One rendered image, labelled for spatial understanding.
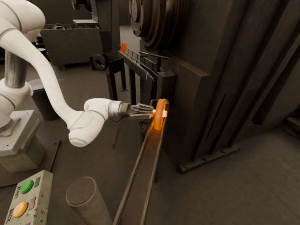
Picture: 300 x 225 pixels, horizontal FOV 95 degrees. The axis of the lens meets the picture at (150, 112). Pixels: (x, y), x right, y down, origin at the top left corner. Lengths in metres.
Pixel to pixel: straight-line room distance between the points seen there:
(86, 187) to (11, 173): 1.03
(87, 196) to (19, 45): 0.68
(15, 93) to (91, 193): 0.89
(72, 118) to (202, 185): 1.08
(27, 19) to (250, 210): 1.75
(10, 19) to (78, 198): 0.79
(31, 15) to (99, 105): 0.53
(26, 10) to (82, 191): 0.85
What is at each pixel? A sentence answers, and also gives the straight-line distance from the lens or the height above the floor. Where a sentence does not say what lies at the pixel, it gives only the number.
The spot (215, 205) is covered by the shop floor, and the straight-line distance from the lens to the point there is 1.31.
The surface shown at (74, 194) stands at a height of 0.52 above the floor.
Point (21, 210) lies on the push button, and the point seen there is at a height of 0.61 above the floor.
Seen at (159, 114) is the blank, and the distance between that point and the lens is 0.63.
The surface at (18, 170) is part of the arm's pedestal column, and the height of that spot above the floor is 0.05.
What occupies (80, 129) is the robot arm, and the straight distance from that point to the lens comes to 0.66.
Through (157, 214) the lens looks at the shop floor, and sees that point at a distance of 1.19.
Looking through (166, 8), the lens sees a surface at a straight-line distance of 0.84.
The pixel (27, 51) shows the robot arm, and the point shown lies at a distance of 0.82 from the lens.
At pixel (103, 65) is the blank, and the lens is 1.50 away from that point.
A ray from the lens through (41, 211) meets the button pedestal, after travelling 0.66.
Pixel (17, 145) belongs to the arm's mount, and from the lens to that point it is 1.29.
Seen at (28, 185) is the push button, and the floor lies 0.62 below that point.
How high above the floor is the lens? 1.14
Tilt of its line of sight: 38 degrees down
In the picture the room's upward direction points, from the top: 2 degrees clockwise
